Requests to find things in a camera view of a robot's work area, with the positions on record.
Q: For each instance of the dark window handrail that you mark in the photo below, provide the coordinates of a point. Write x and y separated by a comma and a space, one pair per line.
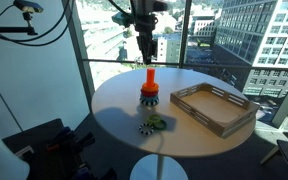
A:
217, 65

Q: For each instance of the black camera stand bar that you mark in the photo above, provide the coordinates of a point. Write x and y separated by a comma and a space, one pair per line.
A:
10, 30

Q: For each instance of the pile of blue black clamps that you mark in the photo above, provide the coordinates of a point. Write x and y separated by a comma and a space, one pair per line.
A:
67, 153

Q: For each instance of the white table pedestal base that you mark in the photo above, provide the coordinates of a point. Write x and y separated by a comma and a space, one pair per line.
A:
144, 170

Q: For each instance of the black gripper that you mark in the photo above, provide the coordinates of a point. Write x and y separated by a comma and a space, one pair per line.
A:
146, 26

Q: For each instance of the wide window frame post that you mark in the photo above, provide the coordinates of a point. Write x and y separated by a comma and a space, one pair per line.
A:
79, 56

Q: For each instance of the orange stacking toy rod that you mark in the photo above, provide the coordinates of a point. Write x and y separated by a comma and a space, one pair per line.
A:
151, 76

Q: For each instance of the black stereo camera on stand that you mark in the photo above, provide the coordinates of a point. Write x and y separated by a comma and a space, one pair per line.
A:
29, 6

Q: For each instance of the thin window mullion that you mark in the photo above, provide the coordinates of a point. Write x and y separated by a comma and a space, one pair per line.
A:
185, 33

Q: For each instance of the wooden slatted tray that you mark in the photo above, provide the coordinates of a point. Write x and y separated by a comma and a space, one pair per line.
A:
214, 110

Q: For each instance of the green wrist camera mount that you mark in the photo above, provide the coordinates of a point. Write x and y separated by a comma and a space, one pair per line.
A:
120, 19

